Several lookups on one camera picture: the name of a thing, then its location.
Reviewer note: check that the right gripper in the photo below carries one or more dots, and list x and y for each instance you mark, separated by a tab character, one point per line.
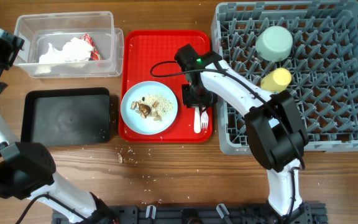
188	97

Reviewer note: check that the white plastic spoon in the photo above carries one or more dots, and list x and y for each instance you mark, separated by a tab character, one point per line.
197	121

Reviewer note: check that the white napkin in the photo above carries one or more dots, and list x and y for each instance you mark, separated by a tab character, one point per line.
76	50

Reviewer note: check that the yellow plastic cup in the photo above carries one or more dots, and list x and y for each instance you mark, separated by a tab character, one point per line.
277	80

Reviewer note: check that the mint green bowl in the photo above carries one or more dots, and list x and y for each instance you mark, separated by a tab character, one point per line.
274	44

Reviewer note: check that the red snack wrapper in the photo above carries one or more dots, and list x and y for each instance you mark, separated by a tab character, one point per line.
95	55

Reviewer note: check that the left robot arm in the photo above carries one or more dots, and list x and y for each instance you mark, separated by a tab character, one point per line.
27	170

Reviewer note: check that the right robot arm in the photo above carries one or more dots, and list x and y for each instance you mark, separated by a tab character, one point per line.
276	135

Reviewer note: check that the clear plastic waste bin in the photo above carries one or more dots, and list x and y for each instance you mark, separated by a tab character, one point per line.
45	32

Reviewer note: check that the grey dishwasher rack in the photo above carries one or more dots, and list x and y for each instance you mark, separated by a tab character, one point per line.
323	61

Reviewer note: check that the white plastic fork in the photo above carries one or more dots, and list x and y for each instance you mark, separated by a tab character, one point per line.
204	118

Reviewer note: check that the food scraps on plate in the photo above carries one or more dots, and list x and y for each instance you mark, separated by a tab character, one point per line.
147	107

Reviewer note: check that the light blue plate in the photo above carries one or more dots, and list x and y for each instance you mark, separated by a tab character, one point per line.
168	107

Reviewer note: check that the red serving tray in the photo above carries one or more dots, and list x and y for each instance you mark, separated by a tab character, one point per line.
145	48

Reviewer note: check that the black plastic tray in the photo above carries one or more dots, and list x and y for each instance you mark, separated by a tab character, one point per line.
67	117

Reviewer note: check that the food crumb on table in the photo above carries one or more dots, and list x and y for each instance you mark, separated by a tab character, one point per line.
120	158

